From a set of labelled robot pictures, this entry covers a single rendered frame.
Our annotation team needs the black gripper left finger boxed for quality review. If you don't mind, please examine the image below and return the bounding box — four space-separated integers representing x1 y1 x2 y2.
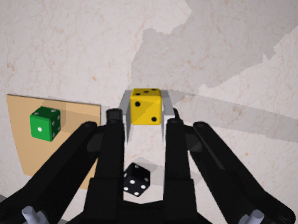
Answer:
0 90 132 224

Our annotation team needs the green die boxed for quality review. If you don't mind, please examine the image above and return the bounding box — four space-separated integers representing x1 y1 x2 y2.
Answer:
30 106 61 142

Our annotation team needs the yellow die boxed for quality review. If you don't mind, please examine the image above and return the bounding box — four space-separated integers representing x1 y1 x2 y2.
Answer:
130 88 162 125

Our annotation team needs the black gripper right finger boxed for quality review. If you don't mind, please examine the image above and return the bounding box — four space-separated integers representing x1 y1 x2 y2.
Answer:
161 90 296 224

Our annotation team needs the tan mat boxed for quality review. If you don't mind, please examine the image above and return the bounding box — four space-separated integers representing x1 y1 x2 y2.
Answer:
6 94 101 176

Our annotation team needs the black die with white pips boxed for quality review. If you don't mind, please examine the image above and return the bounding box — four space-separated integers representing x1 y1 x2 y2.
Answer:
124 162 150 197

